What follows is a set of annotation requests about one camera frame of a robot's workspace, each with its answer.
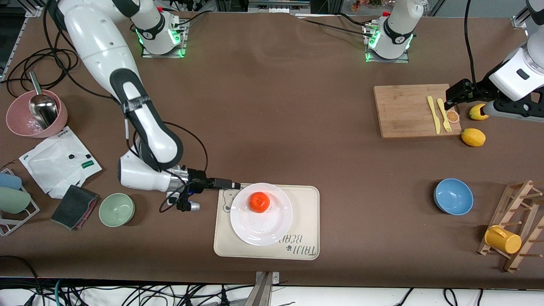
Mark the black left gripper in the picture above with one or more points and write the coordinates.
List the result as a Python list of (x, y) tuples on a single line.
[(479, 90)]

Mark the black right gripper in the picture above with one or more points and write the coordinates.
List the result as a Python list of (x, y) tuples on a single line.
[(199, 178)]

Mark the orange fruit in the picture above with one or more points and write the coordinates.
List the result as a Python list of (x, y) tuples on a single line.
[(259, 202)]

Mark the white round plate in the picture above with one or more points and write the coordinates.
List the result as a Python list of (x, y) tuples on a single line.
[(261, 229)]

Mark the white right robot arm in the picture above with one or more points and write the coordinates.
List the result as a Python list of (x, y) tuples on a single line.
[(102, 42)]

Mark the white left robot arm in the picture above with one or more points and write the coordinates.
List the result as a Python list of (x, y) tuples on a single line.
[(395, 29)]

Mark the toy orange slice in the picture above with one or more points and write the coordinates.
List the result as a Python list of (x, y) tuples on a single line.
[(453, 116)]

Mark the yellow plastic fork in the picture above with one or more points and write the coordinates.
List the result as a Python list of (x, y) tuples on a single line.
[(444, 117)]

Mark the yellow lemon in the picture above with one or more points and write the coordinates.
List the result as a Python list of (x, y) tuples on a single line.
[(473, 137), (477, 112)]

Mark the yellow plastic knife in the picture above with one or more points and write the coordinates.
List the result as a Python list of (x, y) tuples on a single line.
[(434, 117)]

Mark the wooden cutting board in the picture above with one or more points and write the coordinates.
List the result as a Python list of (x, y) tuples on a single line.
[(399, 110)]

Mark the cream tray with bear print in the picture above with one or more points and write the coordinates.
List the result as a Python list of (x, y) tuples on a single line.
[(306, 212)]

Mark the blue bowl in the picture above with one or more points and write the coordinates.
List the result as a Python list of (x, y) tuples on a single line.
[(453, 196)]

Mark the pale green bowl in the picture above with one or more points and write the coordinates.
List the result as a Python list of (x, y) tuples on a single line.
[(117, 209)]

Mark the wooden peg mug rack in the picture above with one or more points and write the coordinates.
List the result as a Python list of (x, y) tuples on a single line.
[(520, 229)]

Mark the yellow mug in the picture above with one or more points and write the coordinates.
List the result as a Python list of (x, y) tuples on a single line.
[(503, 240)]

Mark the dark grey folded cloth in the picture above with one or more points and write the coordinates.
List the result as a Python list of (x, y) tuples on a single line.
[(72, 206)]

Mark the white plastic bag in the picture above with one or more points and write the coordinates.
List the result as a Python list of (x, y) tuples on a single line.
[(55, 165)]

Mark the metal scoop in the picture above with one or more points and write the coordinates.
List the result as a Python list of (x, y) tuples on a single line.
[(42, 110)]

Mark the crumpled clear plastic wrap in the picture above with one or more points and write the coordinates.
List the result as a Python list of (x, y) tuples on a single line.
[(33, 125)]

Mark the pale green cup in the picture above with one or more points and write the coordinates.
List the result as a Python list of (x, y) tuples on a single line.
[(12, 200)]

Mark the light blue cup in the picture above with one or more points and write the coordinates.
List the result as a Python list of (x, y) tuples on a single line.
[(9, 181)]

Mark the pink bowl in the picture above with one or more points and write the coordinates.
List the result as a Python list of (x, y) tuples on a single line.
[(17, 114)]

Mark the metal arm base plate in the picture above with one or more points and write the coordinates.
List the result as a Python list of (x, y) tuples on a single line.
[(369, 57), (183, 42)]

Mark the aluminium table edge bracket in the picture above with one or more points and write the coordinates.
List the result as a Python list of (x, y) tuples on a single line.
[(265, 289)]

